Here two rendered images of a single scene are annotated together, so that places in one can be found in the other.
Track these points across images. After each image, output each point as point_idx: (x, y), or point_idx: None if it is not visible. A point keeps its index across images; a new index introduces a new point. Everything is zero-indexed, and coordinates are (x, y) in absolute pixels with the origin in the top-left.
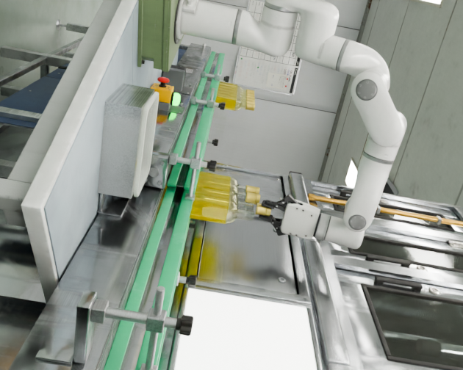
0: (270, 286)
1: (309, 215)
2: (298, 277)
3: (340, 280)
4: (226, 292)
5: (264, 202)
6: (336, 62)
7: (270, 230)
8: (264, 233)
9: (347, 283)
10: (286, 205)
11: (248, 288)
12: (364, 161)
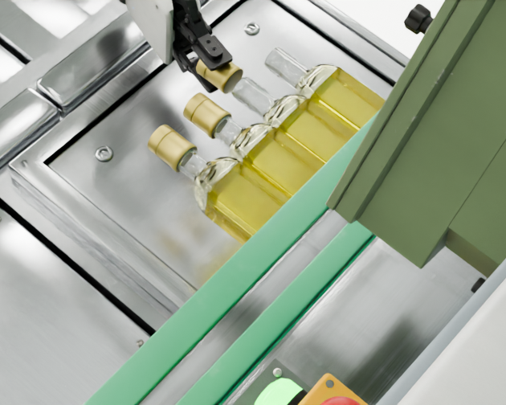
0: (289, 26)
1: None
2: (218, 13)
3: (87, 14)
4: (388, 44)
5: (222, 56)
6: None
7: (120, 161)
8: (149, 156)
9: (83, 3)
10: (198, 5)
11: (342, 34)
12: None
